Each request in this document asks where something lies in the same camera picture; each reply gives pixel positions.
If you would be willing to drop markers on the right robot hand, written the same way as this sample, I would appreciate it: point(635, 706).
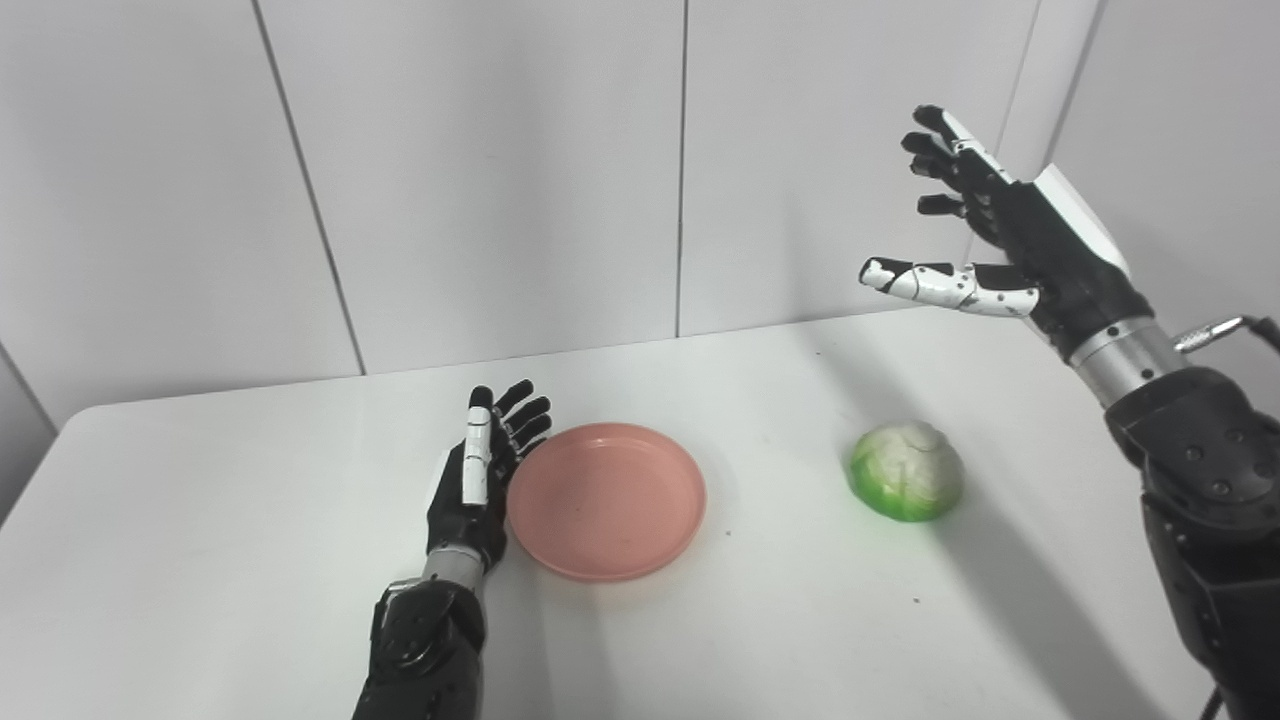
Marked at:
point(1040, 250)

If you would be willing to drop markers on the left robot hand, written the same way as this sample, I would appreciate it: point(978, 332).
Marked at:
point(472, 500)

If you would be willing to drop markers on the pink plate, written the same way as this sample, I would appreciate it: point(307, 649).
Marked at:
point(606, 500)

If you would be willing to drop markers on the green white cabbage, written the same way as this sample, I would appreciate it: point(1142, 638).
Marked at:
point(906, 470)

